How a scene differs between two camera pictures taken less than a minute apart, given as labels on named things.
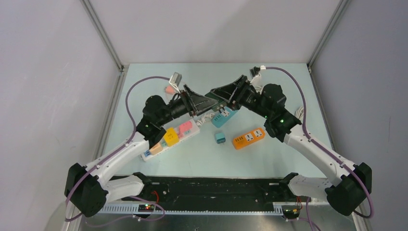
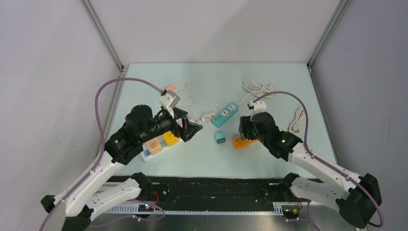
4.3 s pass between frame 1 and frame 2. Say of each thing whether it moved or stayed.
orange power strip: stayed
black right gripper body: moved
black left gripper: moved
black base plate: stayed
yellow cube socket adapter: stayed
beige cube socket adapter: stayed
